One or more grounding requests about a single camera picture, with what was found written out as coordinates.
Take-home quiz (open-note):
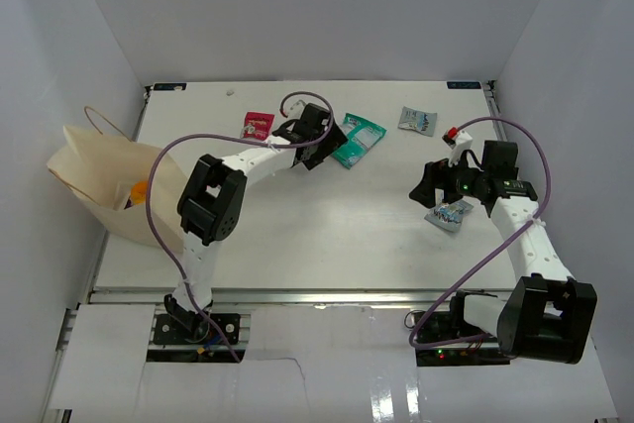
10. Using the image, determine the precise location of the grey snack packet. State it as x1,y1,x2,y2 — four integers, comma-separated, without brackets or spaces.
397,107,438,137
425,199,474,233

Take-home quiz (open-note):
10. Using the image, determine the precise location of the beige paper bag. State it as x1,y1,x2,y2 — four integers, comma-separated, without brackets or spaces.
47,125,187,254

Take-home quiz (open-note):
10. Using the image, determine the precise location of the small pink snack packet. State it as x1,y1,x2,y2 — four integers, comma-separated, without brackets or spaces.
241,111,275,141

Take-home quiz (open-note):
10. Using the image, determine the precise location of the orange mango candy bag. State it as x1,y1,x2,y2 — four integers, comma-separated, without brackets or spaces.
128,180,148,206

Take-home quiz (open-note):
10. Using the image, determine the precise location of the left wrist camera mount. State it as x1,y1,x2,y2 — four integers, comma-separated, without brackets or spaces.
279,99,306,119

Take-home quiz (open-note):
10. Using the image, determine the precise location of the aluminium table rail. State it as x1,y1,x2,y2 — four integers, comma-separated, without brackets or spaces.
88,287,516,306

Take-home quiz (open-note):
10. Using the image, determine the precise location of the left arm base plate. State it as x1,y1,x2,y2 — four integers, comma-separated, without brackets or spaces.
147,313,245,364

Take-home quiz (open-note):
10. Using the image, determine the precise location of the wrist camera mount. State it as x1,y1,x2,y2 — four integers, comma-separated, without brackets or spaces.
442,128,473,166
279,99,306,119

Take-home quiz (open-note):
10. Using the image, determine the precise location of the teal snack packet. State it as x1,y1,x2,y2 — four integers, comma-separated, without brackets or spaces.
332,113,386,169

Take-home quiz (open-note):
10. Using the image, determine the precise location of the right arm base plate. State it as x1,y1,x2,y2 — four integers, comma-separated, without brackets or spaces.
415,311,511,368

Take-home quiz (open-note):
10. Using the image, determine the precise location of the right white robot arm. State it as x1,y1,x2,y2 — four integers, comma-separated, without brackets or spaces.
409,131,597,365

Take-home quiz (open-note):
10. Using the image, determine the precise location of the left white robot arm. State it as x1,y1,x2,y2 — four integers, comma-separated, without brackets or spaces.
163,103,347,343

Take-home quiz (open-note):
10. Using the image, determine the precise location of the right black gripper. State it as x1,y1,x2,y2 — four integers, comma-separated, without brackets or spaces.
410,151,489,209

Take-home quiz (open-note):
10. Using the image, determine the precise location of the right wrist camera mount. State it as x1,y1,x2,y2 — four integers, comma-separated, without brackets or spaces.
442,128,473,166

